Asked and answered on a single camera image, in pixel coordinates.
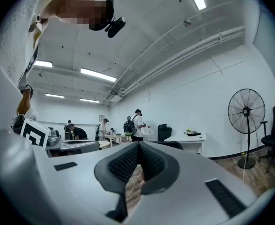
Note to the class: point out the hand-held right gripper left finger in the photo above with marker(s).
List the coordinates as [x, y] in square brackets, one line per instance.
[123, 165]

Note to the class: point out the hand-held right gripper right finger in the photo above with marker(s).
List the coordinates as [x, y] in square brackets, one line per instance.
[156, 165]

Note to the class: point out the person's head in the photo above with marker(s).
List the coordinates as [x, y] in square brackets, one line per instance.
[79, 6]

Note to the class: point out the round ceiling smoke detector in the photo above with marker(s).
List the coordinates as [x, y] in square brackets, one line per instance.
[187, 23]

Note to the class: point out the white ceiling air conditioner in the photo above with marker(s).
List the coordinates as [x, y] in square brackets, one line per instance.
[115, 99]

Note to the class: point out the green artificial plant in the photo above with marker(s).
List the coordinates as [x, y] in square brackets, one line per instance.
[188, 131]

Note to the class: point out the black flat tray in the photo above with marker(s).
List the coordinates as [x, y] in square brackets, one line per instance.
[195, 133]

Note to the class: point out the white desk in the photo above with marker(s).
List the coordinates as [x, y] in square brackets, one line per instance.
[186, 138]

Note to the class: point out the person's white knit top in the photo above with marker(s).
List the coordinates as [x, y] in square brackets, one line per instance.
[10, 32]

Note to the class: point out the black highback office chair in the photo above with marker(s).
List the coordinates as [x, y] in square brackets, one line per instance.
[164, 132]
[274, 135]

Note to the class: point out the white wall notice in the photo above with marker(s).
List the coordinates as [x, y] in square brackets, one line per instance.
[101, 118]

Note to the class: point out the black green backpack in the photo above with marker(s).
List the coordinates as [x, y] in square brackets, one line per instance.
[129, 128]

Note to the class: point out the white water dispenser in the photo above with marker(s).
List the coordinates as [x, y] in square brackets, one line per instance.
[150, 135]

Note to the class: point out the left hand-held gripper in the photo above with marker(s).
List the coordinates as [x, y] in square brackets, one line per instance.
[33, 133]

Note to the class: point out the black mesh office chair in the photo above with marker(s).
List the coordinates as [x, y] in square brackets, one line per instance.
[172, 144]

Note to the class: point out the white ceiling pipe bundle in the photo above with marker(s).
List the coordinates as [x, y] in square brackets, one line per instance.
[174, 55]

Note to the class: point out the black pedestal fan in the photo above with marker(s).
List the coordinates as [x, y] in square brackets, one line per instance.
[246, 111]

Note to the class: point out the black kettle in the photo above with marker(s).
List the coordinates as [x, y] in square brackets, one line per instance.
[112, 131]

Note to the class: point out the light wooden table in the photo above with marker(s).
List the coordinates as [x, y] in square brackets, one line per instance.
[116, 137]

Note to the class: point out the black head-mounted camera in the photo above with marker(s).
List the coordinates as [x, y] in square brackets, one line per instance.
[116, 27]

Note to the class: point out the beige round table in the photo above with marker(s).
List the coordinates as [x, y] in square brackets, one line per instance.
[104, 144]

